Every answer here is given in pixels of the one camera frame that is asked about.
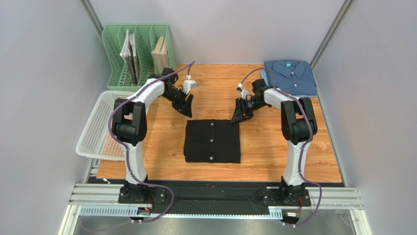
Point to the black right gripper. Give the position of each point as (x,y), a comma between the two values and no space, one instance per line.
(242,106)

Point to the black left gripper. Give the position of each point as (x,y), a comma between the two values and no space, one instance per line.
(185,108)

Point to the black long sleeve shirt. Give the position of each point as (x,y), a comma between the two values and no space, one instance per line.
(212,141)

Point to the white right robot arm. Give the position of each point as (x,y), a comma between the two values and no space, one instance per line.
(298,125)

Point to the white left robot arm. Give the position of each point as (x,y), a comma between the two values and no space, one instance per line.
(128,124)

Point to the folded light blue shirt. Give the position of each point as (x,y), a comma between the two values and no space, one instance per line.
(263,75)

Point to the tan books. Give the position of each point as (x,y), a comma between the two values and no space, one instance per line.
(160,55)

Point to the folded blue checkered shirt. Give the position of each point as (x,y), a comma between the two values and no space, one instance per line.
(291,76)

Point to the grey magazines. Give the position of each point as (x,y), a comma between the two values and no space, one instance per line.
(130,57)

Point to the green file organizer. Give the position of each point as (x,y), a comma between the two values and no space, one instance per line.
(146,37)

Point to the white plastic basket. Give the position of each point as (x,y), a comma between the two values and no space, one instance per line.
(95,140)

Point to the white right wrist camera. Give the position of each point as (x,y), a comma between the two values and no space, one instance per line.
(245,94)

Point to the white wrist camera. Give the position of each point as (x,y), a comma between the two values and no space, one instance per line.
(245,94)
(189,84)

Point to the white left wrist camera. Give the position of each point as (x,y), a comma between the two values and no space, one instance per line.
(189,84)

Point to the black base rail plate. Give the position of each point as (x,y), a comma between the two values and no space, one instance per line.
(205,197)

